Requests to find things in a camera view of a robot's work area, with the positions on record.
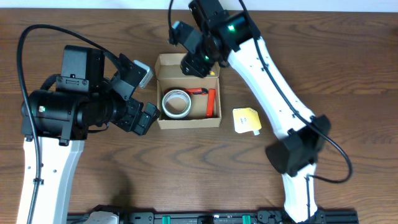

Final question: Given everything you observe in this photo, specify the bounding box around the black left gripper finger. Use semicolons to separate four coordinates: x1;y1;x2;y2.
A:
104;52;144;100
132;103;160;136

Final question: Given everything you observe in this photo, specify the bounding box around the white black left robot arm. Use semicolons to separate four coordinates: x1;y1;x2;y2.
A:
17;45;160;223

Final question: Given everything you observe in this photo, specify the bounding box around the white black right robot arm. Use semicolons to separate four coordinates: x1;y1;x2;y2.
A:
169;1;330;223

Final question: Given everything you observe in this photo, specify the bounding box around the brown cardboard box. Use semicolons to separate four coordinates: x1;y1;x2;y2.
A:
155;54;222;129

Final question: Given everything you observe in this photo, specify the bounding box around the red utility knife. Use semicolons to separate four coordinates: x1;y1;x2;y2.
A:
178;88;208;95

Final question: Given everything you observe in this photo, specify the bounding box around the white masking tape roll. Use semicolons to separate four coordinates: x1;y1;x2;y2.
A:
162;90;192;119

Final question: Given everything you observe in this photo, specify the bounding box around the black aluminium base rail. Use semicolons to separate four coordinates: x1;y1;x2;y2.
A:
67;204;360;224

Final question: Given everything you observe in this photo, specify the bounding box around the red stapler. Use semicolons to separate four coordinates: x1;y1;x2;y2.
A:
206;89;216;118

